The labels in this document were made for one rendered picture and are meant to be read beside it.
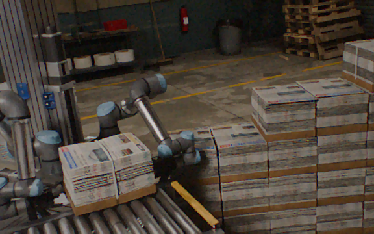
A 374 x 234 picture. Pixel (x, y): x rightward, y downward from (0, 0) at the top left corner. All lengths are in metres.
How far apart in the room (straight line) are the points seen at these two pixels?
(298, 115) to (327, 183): 0.49
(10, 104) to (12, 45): 0.61
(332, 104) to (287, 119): 0.26
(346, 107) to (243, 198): 0.79
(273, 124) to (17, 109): 1.34
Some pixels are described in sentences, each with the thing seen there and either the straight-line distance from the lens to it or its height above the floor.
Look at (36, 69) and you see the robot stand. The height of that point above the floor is 1.35.
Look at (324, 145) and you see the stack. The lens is 2.53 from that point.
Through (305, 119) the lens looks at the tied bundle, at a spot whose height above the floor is 0.95.
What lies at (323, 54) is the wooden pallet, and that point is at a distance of 8.38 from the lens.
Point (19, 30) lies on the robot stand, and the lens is 2.41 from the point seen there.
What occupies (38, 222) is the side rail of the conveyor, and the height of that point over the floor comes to 0.80.
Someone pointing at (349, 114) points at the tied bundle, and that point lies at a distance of 2.51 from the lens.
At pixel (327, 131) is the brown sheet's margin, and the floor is 0.86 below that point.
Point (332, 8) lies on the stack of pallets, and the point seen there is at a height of 0.89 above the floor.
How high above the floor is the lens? 1.77
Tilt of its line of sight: 19 degrees down
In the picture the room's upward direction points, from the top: 5 degrees counter-clockwise
